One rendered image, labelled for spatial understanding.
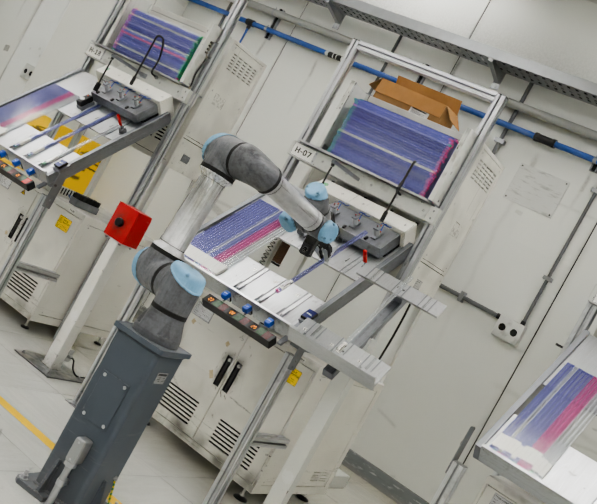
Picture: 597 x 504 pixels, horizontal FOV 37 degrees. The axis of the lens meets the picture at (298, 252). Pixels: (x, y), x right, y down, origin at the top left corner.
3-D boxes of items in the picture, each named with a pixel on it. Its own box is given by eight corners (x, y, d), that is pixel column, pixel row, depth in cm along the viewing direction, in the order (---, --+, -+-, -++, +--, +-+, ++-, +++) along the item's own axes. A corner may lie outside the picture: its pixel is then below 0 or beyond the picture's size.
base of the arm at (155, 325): (161, 348, 254) (178, 318, 253) (122, 323, 259) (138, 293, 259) (185, 351, 268) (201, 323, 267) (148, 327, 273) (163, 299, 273)
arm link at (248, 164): (266, 146, 257) (347, 225, 293) (244, 136, 265) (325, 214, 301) (243, 178, 256) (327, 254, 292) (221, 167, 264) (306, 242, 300)
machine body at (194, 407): (242, 507, 341) (320, 366, 340) (125, 413, 377) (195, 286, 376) (318, 506, 396) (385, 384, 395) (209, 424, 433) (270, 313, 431)
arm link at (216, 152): (145, 292, 263) (242, 135, 264) (120, 272, 273) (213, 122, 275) (172, 305, 272) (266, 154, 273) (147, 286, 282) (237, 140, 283)
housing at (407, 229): (401, 260, 358) (405, 232, 350) (310, 212, 384) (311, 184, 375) (413, 252, 363) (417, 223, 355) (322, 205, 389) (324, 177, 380)
